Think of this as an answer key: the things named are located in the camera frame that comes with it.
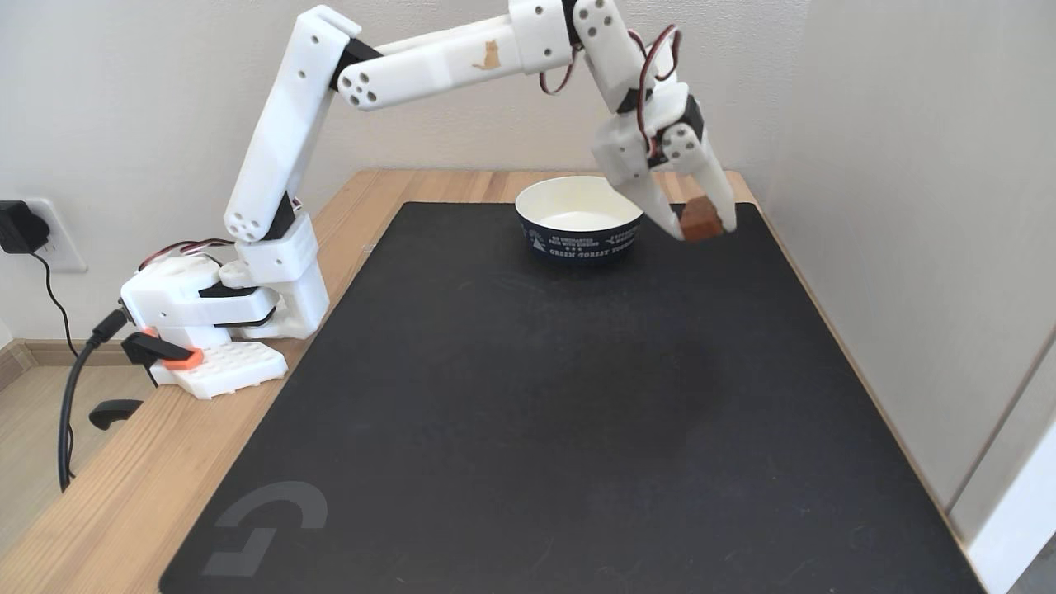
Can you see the white and navy paper bowl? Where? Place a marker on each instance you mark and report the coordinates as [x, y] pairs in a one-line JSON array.
[[577, 219]]

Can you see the black desk mat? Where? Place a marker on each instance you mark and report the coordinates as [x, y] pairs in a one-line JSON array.
[[577, 462]]

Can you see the black power adapter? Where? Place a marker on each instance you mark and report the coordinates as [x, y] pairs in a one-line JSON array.
[[18, 227]]

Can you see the wooden baseboard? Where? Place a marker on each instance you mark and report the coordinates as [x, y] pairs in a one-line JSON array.
[[58, 353]]

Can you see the white door frame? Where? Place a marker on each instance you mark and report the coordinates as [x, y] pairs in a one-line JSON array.
[[1019, 511]]

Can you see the black and orange clamp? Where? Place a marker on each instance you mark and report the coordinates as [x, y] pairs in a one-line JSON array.
[[161, 351]]

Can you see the brown cube toy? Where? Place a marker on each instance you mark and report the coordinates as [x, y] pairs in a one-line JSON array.
[[701, 221]]

